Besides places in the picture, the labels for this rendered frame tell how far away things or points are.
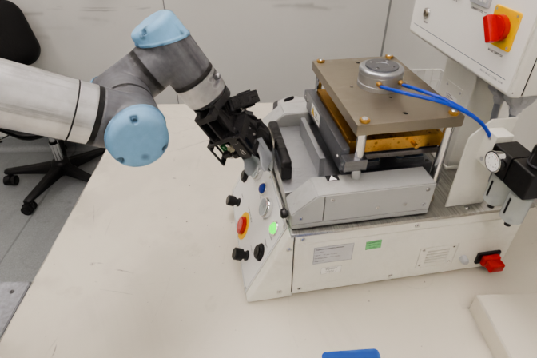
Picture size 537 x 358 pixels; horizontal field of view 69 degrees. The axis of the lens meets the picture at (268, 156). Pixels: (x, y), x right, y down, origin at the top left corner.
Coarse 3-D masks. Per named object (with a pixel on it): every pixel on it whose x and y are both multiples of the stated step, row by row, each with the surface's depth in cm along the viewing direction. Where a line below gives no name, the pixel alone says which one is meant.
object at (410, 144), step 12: (324, 96) 79; (336, 108) 75; (336, 120) 71; (348, 132) 67; (408, 132) 67; (420, 132) 67; (432, 132) 67; (348, 144) 65; (372, 144) 66; (384, 144) 66; (396, 144) 67; (408, 144) 67; (420, 144) 68; (432, 144) 68; (372, 156) 68; (384, 156) 68
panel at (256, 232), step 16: (240, 192) 94; (256, 192) 85; (272, 192) 77; (240, 208) 91; (256, 208) 82; (272, 208) 75; (256, 224) 80; (240, 240) 86; (256, 240) 78; (272, 240) 71; (256, 272) 74
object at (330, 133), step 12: (312, 96) 80; (312, 108) 79; (324, 108) 75; (312, 120) 80; (324, 120) 72; (324, 132) 73; (336, 132) 68; (336, 144) 66; (336, 156) 66; (348, 156) 64; (348, 168) 64; (360, 168) 64
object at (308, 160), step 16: (288, 128) 86; (304, 128) 79; (288, 144) 81; (304, 144) 80; (320, 144) 81; (304, 160) 76; (320, 160) 70; (304, 176) 72; (320, 176) 72; (288, 192) 68
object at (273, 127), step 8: (272, 128) 78; (272, 136) 76; (280, 136) 76; (272, 144) 77; (280, 144) 73; (280, 152) 71; (280, 160) 70; (288, 160) 69; (280, 168) 70; (288, 168) 70; (280, 176) 71; (288, 176) 71
